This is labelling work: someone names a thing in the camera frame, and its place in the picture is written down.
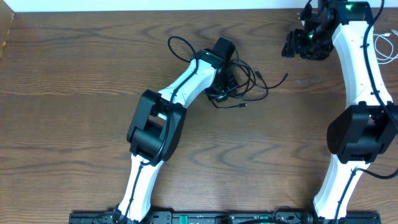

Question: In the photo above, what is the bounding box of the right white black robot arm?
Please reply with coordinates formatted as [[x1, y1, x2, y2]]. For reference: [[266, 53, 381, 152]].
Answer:
[[281, 1, 397, 223]]

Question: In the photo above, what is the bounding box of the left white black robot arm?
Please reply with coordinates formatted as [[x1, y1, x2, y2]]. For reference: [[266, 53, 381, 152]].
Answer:
[[113, 49, 235, 223]]

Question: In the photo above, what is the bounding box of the white USB cable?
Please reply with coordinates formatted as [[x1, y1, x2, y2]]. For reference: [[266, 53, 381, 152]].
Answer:
[[373, 29, 398, 65]]

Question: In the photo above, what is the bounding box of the cardboard panel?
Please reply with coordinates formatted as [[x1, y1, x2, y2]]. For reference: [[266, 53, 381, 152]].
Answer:
[[0, 0, 14, 58]]

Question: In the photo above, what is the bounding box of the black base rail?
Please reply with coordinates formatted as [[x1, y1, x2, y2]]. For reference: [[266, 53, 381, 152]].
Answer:
[[68, 210, 382, 224]]

